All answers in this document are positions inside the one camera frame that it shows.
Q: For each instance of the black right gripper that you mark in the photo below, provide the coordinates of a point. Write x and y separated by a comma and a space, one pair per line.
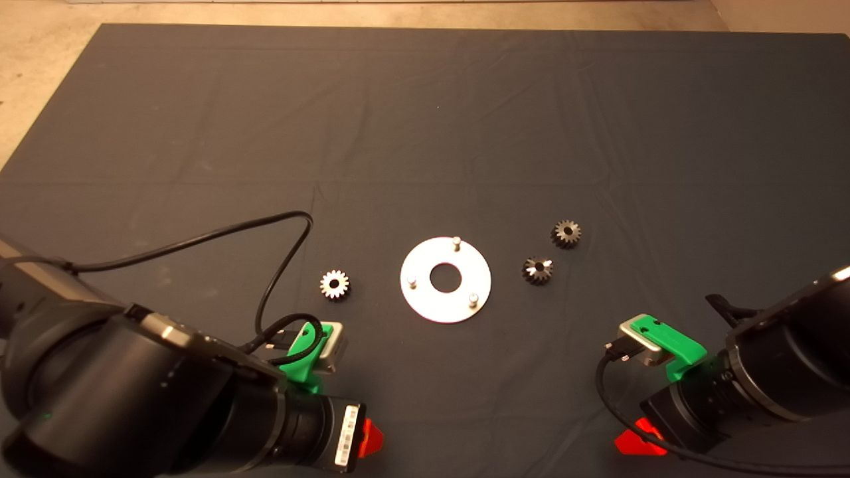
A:
690, 411

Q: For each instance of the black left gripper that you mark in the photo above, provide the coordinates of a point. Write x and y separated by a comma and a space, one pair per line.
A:
312, 431

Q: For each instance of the small steel planetary gear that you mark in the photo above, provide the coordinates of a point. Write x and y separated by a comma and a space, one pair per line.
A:
560, 230
335, 277
531, 273

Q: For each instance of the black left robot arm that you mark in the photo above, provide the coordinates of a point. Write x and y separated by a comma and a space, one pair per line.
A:
133, 398

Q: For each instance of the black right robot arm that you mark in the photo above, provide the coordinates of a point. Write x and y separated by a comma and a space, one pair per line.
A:
797, 345

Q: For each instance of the round metal carrier plate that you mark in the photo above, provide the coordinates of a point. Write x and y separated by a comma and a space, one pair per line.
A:
425, 302

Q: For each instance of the dark grey table cloth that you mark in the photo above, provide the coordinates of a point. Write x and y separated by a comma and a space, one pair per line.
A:
425, 133

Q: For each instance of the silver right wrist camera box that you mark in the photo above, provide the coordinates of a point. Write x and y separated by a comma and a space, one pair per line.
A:
634, 342

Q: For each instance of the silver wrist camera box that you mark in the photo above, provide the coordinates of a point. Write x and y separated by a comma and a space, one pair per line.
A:
634, 342
335, 348

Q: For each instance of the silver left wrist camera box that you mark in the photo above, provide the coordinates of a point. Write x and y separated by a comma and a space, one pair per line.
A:
335, 348

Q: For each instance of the green right camera mount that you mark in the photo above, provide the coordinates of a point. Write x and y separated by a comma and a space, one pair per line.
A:
671, 342

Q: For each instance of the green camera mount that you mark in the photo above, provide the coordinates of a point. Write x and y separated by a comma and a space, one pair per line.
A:
300, 368
671, 342

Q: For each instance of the green left camera mount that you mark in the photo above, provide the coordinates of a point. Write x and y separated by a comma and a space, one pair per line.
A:
300, 368

